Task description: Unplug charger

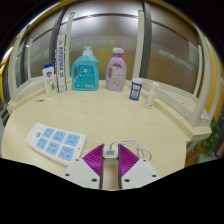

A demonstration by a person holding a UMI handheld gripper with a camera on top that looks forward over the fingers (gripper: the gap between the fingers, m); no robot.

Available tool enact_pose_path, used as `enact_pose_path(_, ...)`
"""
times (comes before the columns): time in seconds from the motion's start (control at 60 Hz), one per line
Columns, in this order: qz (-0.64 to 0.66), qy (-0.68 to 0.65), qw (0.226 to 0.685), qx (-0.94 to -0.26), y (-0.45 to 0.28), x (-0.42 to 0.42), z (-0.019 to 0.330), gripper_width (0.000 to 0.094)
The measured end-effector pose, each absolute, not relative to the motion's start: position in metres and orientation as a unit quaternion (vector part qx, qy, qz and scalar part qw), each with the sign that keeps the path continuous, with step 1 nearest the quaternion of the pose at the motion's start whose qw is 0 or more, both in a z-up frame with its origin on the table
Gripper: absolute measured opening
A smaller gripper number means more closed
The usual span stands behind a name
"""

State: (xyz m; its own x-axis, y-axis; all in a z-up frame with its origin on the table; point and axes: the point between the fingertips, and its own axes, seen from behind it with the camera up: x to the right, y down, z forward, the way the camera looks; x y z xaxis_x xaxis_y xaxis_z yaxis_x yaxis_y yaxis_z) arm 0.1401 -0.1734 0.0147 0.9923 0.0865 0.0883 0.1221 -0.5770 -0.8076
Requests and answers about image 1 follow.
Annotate purple detergent bottle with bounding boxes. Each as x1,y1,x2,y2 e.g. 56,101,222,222
105,47,128,92

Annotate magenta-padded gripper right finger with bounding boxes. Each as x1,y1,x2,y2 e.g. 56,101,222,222
116,143,161,190

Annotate small blue white canister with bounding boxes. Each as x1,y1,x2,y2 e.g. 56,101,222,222
128,77,144,102

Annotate white bottle blue cap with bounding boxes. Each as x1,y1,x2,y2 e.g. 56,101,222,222
42,63,58,97

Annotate white power strip blue sockets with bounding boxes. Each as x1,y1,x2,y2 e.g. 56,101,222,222
25,122,88,167

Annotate teal detergent bottle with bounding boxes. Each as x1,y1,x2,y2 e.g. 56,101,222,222
70,45,100,92

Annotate brown padded chair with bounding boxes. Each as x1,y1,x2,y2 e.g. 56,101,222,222
0,106,11,127

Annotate small white pump bottle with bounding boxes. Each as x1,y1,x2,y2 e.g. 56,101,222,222
144,81,160,110

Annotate tall blue white box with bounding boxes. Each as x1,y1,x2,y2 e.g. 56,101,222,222
54,33,69,94

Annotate white metal frame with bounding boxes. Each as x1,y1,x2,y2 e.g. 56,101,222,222
8,12,76,103
131,9,218,127

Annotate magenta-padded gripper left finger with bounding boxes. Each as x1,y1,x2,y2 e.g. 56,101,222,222
61,143,106,190

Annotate white charger cable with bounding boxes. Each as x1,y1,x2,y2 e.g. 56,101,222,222
109,139,153,162

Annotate white charger block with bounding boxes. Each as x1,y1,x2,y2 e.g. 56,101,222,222
103,146,118,159

